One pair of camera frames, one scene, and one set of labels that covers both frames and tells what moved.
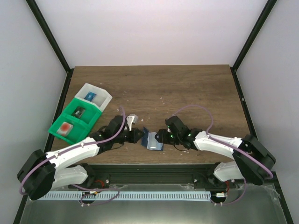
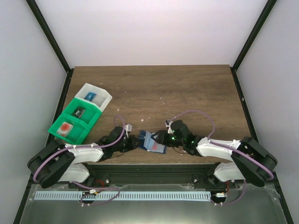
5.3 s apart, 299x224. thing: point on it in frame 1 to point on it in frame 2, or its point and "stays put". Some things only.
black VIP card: (78, 112) stays put
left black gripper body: (131, 136) to (134, 143)
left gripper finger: (138, 134) to (134, 143)
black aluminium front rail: (196, 175) stays put
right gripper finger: (159, 136) stays put
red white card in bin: (65, 129) stays put
